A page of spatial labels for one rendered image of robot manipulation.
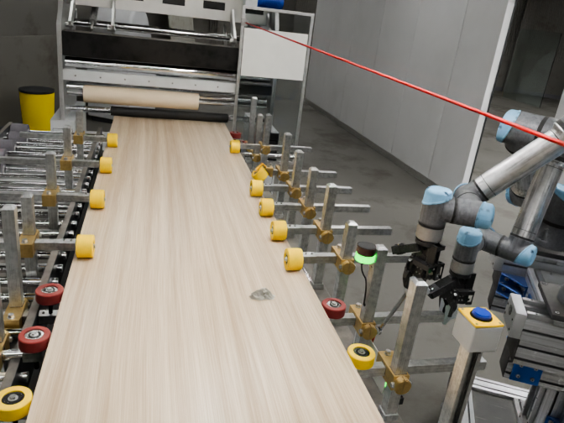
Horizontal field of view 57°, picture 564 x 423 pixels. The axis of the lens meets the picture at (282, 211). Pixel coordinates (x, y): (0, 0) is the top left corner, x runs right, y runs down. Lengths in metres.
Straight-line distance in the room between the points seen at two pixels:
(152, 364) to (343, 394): 0.49
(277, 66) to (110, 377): 2.97
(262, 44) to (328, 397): 2.97
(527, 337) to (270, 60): 2.77
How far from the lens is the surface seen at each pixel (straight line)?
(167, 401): 1.34
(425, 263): 1.57
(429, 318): 1.92
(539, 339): 1.86
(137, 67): 3.96
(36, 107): 6.51
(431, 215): 1.52
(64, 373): 1.44
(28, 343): 1.55
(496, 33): 5.71
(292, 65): 4.01
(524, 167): 1.64
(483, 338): 1.22
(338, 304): 1.75
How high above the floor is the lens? 1.79
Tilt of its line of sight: 22 degrees down
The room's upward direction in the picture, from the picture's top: 7 degrees clockwise
